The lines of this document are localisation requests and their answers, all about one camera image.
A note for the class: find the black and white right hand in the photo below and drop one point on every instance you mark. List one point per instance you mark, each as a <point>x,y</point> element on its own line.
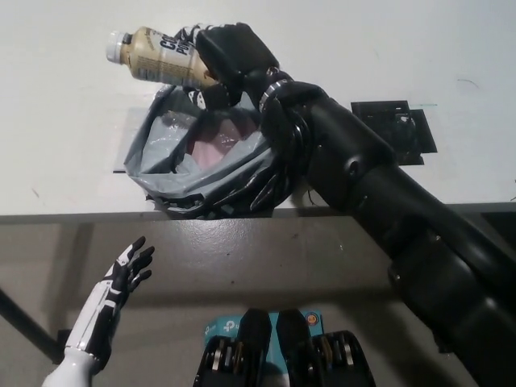
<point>238,52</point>

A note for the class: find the white and black left hand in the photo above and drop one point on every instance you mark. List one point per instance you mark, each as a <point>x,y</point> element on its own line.
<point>115,290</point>

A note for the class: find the beige protein shake bottle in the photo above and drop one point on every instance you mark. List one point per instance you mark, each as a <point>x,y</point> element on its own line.
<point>161,56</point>

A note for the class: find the pink item inside bag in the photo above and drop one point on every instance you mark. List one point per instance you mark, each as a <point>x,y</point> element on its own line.
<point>217,141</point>

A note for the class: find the grey and black plastic bag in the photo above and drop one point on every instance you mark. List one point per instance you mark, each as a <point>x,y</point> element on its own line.
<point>169,137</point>

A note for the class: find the black table leg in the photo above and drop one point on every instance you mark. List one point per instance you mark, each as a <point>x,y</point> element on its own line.
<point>24,318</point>

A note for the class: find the black robot body with teal tops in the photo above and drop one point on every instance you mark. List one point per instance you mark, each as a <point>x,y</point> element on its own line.
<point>258,354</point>

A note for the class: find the black tape square marker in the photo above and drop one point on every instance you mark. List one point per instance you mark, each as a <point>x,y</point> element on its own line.
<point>411,125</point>

